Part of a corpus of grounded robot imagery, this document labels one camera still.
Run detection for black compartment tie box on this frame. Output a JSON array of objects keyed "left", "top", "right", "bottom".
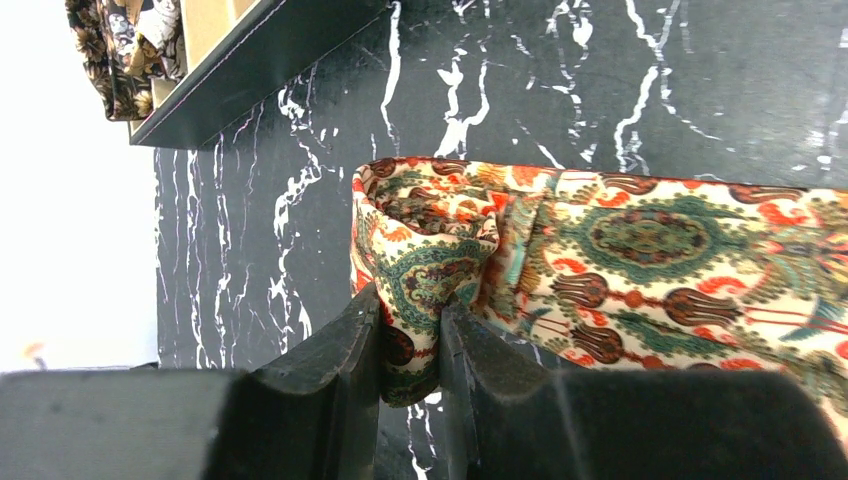
[{"left": 129, "top": 1, "right": 387, "bottom": 149}]

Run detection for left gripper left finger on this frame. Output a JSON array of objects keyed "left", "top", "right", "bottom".
[{"left": 1, "top": 286, "right": 380, "bottom": 479}]

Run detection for colourful floral patterned tie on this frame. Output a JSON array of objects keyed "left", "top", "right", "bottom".
[{"left": 350, "top": 157, "right": 847, "bottom": 443}]

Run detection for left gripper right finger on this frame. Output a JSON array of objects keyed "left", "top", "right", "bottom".
[{"left": 439, "top": 301, "right": 847, "bottom": 479}]

